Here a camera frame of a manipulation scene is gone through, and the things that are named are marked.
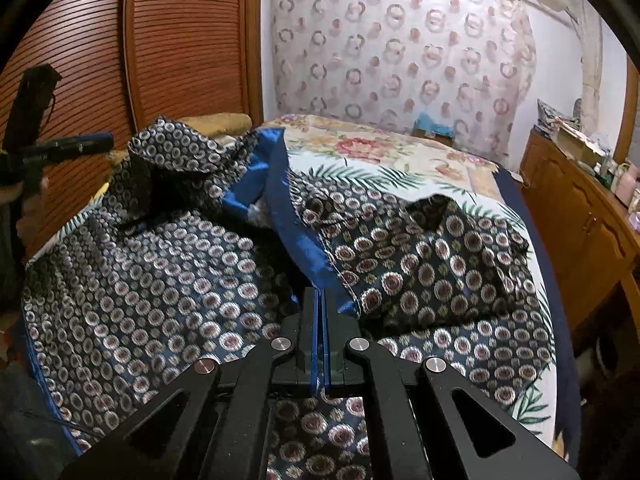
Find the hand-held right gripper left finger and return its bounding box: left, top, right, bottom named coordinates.
left=60, top=287, right=319, bottom=480

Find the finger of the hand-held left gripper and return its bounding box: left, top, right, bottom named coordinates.
left=42, top=132, right=115, bottom=164

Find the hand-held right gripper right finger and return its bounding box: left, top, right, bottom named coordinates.
left=320, top=289, right=581, bottom=480

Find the navy patterned satin pajama top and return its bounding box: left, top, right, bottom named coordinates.
left=22, top=115, right=545, bottom=480

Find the person's left hand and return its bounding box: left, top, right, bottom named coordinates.
left=15, top=176, right=50, bottom=242

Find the wooden louvered wardrobe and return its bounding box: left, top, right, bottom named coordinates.
left=0, top=0, right=264, bottom=261

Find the beige pillow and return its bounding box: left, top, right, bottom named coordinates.
left=177, top=111, right=254, bottom=140

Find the navy bed sheet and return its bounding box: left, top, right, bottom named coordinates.
left=492, top=169, right=585, bottom=463

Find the cardboard box with blue cloth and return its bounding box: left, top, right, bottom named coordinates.
left=411, top=111, right=457, bottom=147

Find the wooden sideboard cabinet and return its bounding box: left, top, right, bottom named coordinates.
left=519, top=129, right=640, bottom=343

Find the circle patterned sheer curtain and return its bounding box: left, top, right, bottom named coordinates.
left=267, top=0, right=538, bottom=171

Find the open cardboard box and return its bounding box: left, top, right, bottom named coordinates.
left=554, top=124, right=610, bottom=165

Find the pink bottle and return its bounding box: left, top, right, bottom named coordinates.
left=616, top=161, right=640, bottom=202

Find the beige window curtain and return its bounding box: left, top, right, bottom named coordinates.
left=574, top=4, right=619, bottom=132

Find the wooden window frame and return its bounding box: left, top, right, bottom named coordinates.
left=614, top=54, right=640, bottom=163

